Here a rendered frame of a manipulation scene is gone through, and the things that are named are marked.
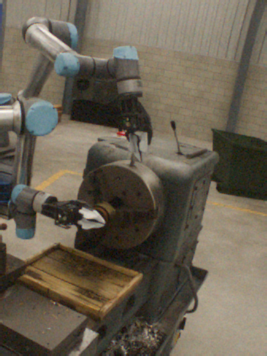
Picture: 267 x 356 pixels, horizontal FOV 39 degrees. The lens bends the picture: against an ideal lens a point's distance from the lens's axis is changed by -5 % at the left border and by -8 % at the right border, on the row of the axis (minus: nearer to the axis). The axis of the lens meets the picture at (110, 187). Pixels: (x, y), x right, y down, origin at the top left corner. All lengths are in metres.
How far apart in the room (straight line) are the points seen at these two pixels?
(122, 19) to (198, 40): 2.25
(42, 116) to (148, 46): 10.31
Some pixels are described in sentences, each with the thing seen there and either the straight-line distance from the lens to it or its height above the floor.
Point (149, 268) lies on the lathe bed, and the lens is 1.53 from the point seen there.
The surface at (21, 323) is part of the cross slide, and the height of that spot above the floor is 0.97.
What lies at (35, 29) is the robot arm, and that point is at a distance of 1.49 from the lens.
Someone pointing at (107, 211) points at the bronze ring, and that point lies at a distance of 1.32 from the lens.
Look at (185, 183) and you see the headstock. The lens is 1.49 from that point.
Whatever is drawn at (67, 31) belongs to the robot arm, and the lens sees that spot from 1.60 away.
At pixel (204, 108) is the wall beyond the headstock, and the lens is 11.41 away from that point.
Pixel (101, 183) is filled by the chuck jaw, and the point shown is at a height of 1.17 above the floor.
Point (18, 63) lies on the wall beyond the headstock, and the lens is 12.65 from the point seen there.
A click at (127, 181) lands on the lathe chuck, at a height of 1.19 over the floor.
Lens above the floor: 1.57
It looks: 17 degrees down
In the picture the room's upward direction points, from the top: 9 degrees clockwise
